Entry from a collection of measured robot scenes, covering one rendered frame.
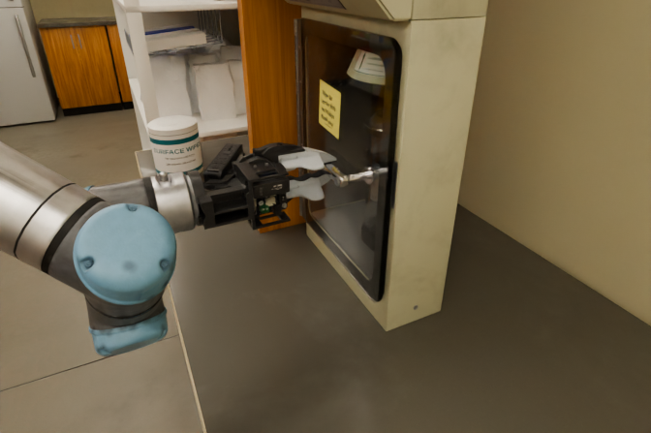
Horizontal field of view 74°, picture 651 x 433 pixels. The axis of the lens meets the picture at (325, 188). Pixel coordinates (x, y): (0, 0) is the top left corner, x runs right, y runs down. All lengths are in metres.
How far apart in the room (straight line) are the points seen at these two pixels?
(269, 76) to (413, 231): 0.41
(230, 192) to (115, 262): 0.22
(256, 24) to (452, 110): 0.40
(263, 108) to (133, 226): 0.54
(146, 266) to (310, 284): 0.50
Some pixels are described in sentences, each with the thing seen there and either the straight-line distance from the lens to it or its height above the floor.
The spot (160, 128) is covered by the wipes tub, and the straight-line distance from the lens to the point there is 1.23.
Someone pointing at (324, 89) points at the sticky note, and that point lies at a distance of 0.72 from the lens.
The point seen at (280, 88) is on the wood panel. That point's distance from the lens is 0.87.
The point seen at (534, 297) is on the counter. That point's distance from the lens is 0.88.
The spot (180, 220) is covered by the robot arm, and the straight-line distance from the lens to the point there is 0.55.
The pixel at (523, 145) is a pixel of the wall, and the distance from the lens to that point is 1.01.
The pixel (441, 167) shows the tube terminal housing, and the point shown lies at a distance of 0.62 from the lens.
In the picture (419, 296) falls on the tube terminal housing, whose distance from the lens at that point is 0.74.
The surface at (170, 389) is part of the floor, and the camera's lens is 1.96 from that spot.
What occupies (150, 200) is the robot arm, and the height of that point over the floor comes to 1.22.
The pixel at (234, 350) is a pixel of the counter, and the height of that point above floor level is 0.94.
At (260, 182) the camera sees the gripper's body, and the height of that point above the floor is 1.22.
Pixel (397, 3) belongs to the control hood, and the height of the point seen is 1.43.
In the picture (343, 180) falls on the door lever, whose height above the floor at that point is 1.20.
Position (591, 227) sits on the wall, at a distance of 0.95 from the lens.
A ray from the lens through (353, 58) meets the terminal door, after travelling 0.62.
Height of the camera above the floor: 1.46
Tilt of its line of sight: 27 degrees down
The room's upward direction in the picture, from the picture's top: straight up
